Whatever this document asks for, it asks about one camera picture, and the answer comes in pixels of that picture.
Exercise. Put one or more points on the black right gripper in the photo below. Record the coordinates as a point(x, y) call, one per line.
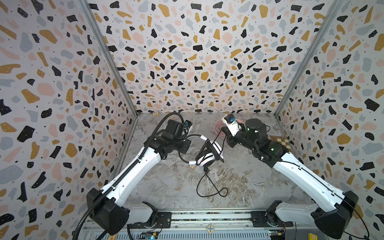
point(230, 140)

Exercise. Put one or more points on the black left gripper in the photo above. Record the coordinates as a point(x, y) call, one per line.
point(185, 149)

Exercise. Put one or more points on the pink headphones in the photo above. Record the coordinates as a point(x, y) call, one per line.
point(217, 127)

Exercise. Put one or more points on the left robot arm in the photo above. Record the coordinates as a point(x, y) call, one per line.
point(106, 206)

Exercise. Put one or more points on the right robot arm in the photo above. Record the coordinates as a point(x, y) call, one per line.
point(332, 209)

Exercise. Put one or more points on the wooden chessboard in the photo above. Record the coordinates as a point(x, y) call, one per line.
point(282, 140)

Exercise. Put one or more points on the yellow block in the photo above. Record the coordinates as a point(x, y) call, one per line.
point(312, 236)

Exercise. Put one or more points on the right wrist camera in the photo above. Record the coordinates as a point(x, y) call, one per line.
point(232, 124)

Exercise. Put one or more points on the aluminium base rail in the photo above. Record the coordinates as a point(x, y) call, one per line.
point(229, 224)

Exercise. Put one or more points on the wooden tile on rail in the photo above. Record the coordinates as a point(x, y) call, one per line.
point(210, 228)

